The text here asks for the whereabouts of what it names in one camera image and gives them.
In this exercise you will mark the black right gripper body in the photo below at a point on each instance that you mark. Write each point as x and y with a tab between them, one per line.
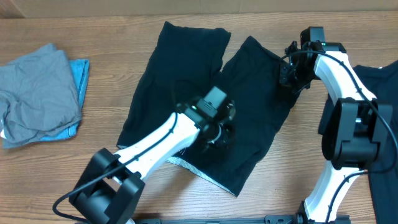
286	74

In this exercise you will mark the grey folded garment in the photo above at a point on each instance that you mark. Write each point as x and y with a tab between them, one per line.
39	97

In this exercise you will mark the blue folded garment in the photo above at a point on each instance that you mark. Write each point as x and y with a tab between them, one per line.
80	70

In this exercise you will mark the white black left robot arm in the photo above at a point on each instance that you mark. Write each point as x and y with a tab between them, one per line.
111	185

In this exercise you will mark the black shorts with patterned waistband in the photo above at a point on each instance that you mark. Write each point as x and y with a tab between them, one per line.
238	105

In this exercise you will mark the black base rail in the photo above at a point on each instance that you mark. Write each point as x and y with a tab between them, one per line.
211	221

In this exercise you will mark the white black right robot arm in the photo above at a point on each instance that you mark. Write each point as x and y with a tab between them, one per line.
355	134

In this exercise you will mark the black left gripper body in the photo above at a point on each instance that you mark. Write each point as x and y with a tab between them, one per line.
220	137

